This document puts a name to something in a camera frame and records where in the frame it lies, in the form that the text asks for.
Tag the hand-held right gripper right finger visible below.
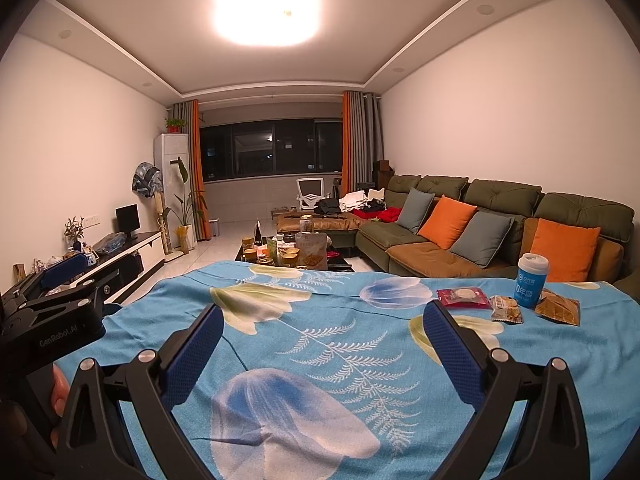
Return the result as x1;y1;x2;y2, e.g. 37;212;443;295
422;300;591;480

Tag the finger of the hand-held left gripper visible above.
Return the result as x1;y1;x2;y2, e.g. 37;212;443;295
0;252;90;308
30;255;143;318

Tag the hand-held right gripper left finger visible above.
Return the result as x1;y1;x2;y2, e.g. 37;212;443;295
54;304;224;480

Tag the person's left hand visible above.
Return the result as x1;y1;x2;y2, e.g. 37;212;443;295
50;366;71;418

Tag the small plant in vase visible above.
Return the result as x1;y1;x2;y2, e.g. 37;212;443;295
64;216;86;253

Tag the plastic-wrapped blue dish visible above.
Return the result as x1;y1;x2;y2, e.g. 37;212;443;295
92;232;127;255

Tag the white and black tv cabinet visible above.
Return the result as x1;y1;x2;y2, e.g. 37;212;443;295
10;230;166;306

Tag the red snack packet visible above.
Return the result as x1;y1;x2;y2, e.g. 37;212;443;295
436;287;493;311

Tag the black monitor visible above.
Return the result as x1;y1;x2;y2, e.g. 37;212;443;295
115;204;141;240

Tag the small brown snack packet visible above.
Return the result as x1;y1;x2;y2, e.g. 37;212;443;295
490;295;523;323

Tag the tall leafy floor plant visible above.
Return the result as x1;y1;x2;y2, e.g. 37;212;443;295
161;156;207;255

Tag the blue and white cup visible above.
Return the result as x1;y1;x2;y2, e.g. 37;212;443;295
515;253;550;309

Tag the covered standing fan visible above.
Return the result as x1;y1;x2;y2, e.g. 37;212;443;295
131;161;173;256

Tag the blue floral blanket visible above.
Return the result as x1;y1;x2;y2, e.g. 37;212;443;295
50;259;640;480

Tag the large brown snack packet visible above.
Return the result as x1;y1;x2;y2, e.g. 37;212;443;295
534;288;581;327

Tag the cluster of glass jars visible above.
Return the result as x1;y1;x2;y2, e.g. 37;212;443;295
240;235;301;267

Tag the large grey-blue cushion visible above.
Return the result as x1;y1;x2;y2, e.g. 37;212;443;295
449;210;515;268

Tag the orange cushion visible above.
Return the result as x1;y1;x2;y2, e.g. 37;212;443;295
529;217;601;283
417;195;478;250

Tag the white standing air conditioner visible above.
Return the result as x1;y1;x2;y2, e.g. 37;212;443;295
153;133;190;223

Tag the black coffee table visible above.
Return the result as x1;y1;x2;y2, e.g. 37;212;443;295
235;232;361;273

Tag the grey and orange curtain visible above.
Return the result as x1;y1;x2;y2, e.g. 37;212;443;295
341;90;385;193
172;100;211;242

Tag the small grey-blue cushion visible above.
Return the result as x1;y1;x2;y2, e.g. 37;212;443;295
397;187;436;233

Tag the brown paper bag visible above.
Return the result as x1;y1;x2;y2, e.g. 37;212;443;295
295;231;329;269

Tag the green sofa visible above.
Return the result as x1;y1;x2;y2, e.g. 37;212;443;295
356;175;633;283

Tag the brown ottoman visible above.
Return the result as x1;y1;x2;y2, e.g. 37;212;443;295
272;211;361;248

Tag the white clothes pile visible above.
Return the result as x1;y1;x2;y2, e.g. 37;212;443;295
339;187;388;211

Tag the dark window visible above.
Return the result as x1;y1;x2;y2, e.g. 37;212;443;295
200;119;343;183

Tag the white office chair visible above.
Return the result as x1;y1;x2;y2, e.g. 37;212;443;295
295;177;326;211

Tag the ceiling lamp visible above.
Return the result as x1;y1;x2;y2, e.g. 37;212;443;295
212;0;323;46

